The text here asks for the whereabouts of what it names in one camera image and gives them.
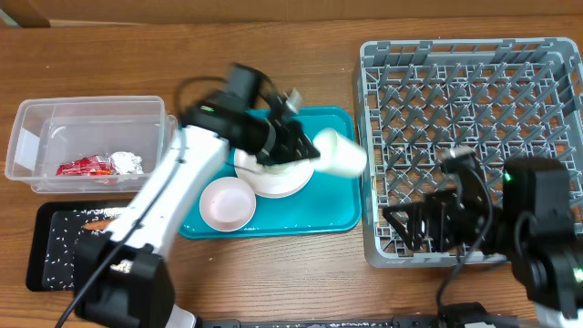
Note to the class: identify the pink bowl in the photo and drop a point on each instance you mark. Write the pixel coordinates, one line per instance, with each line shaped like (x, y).
(227, 204)

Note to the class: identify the small white plate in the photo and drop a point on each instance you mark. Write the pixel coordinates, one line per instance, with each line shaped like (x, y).
(296, 167)

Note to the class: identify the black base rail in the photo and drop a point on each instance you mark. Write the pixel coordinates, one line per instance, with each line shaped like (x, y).
(458, 315)

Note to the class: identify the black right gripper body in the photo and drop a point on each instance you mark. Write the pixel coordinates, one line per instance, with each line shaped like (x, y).
(480, 231)

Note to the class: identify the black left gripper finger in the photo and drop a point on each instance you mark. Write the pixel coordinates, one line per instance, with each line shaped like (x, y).
(273, 157)
(298, 145)

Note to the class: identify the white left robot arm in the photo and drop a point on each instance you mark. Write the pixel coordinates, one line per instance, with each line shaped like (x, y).
(121, 276)

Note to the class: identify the rice and food scraps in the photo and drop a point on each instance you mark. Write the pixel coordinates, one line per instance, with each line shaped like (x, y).
(64, 232)

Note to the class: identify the clear plastic bin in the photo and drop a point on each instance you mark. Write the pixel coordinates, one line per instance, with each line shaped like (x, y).
(49, 132)

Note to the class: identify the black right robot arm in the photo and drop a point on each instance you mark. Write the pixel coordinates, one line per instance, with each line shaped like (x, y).
(534, 228)

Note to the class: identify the orange carrot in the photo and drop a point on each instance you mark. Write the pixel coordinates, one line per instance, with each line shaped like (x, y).
(100, 225)

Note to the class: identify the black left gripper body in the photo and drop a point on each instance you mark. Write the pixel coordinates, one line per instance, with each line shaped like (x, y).
(264, 135)

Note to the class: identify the black tray bin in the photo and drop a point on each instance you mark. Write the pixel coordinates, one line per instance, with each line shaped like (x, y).
(43, 220)

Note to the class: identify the red snack wrapper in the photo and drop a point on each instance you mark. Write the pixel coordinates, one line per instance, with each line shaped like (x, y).
(95, 165)

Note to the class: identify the teal plastic tray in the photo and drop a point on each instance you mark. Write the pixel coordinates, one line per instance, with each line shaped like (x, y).
(325, 204)

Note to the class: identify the grey dish rack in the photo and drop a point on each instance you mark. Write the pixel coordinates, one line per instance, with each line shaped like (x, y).
(416, 99)

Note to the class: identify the large white plate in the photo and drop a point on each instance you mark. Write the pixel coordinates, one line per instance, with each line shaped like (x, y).
(267, 186)

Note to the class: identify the aluminium foil ball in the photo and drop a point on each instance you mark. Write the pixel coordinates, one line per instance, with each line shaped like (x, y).
(125, 163)

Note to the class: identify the white cup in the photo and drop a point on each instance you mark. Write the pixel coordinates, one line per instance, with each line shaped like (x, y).
(339, 155)

